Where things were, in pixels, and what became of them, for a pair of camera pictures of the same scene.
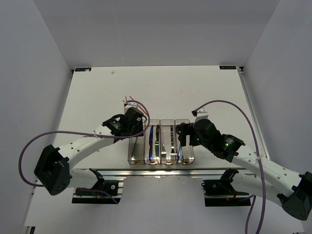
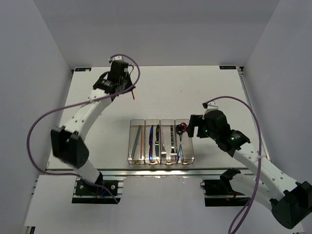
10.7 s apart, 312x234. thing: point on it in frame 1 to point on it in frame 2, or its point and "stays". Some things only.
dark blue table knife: x=151 y=138 stays
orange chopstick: x=144 y=111 to x=141 y=141
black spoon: x=179 y=128 stays
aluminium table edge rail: x=160 y=174 stays
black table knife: x=157 y=141 stays
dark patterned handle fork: x=173 y=155 stays
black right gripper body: x=188 y=129 to x=198 y=121
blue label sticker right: x=227 y=67 stays
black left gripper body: x=136 y=129 to x=126 y=82
